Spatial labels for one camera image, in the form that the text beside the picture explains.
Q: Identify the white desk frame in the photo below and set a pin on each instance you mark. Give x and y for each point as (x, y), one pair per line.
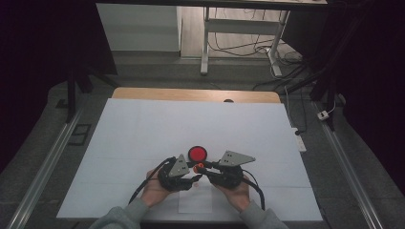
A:
(242, 27)

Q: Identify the small white paper sheet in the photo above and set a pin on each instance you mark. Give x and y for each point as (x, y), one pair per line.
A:
(196, 202)

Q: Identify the dark table grommet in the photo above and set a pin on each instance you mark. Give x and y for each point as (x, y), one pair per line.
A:
(228, 100)

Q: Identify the white power strip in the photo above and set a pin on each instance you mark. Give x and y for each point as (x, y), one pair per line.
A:
(300, 141)

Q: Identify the small white adapter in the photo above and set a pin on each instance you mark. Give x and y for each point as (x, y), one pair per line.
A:
(323, 115)

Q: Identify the white cabinet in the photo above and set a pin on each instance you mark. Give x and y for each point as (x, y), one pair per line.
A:
(140, 28)

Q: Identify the large white table cover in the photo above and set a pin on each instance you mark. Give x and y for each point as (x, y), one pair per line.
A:
(153, 127)

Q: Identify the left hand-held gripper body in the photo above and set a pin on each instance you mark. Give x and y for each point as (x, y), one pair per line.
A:
(176, 178)

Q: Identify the person's right hand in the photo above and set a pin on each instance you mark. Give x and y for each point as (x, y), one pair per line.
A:
(235, 197)

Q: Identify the round red ink pad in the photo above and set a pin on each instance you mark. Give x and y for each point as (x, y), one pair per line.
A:
(197, 153)

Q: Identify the aluminium floor rail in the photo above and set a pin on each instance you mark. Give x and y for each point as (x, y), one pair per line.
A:
(44, 171)
(348, 168)

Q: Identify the black metal stand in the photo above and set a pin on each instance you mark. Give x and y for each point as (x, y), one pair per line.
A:
(328, 89)
(71, 95)

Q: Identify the person's left hand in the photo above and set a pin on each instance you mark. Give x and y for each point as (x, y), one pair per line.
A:
(156, 191)

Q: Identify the small orange stamp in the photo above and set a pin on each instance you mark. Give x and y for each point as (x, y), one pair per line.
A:
(200, 166)

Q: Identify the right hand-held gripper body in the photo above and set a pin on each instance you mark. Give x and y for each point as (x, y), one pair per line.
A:
(227, 176)

